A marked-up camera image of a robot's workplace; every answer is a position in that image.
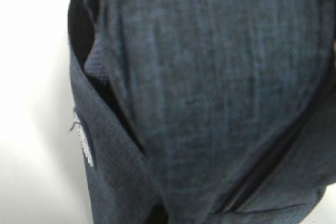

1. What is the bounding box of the dark navy fabric lunch bag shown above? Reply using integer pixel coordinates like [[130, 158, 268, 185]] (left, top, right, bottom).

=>
[[68, 0, 335, 223]]

